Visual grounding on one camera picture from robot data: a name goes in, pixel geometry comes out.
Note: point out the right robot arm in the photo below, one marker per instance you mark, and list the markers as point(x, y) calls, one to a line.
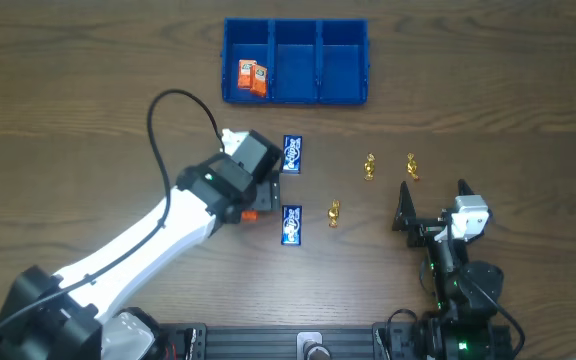
point(448, 280)

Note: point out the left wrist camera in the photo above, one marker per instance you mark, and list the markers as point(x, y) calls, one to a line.
point(233, 140)

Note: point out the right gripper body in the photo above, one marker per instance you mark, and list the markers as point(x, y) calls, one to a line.
point(425, 231)

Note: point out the blue candy pack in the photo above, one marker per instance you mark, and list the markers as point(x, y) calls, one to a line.
point(291, 225)
point(292, 155)

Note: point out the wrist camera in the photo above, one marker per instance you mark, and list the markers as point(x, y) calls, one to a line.
point(233, 140)
point(468, 217)

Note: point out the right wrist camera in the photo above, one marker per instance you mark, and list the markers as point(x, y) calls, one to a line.
point(468, 217)

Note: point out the orange candy box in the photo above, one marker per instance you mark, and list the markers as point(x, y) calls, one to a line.
point(259, 81)
point(249, 216)
point(245, 75)

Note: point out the gold candy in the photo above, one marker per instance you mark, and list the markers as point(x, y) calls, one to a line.
point(412, 167)
point(369, 167)
point(334, 213)

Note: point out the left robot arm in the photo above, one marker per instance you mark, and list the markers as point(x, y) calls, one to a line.
point(168, 225)

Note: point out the mounting rail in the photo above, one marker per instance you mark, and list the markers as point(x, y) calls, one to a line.
point(258, 342)

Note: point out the blue tray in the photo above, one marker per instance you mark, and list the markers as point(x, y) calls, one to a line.
point(295, 70)

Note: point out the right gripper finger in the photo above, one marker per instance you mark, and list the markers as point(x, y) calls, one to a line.
point(464, 189)
point(404, 212)

